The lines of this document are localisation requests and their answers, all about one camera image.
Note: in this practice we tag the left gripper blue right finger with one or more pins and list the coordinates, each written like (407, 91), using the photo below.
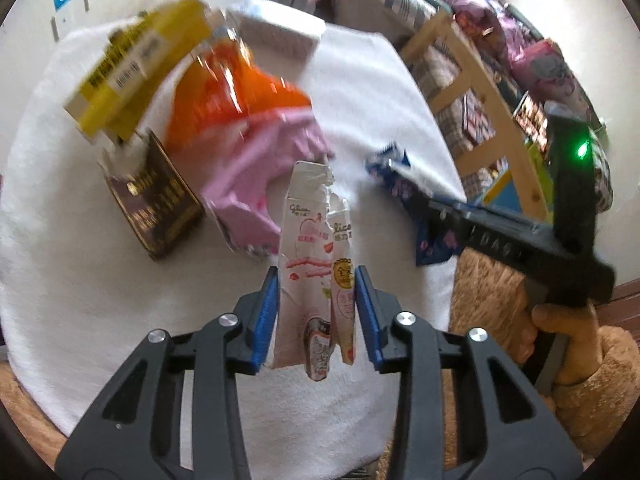
(367, 319)

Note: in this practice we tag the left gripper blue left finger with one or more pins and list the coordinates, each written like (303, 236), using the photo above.
(171, 410)

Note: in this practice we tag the dark blue snack wrapper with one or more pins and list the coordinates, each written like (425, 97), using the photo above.
(435, 242)

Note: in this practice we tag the pink white snack box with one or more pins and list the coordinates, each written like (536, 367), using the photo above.
(316, 273)

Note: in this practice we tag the dark brown carton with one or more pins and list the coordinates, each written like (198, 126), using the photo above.
(155, 200)

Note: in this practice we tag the pink foil wrapper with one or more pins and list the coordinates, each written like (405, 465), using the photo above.
(230, 168)

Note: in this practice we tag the yellow white box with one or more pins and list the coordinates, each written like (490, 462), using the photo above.
(115, 94)

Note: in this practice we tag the orange snack bag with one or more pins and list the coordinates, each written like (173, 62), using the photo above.
(223, 85)

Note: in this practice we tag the white blue milk carton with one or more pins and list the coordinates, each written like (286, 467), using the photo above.
(280, 29)

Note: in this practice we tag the right hand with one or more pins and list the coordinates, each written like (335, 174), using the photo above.
(583, 355)

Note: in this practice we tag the tan fuzzy sleeve right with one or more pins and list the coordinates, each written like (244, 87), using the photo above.
(597, 414)

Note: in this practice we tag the white towel mat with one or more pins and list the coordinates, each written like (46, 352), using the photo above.
(78, 291)

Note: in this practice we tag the purple clothes pile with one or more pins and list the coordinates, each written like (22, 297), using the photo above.
(536, 64)

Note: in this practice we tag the wooden chair frame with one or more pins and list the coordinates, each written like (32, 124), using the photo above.
(476, 122)

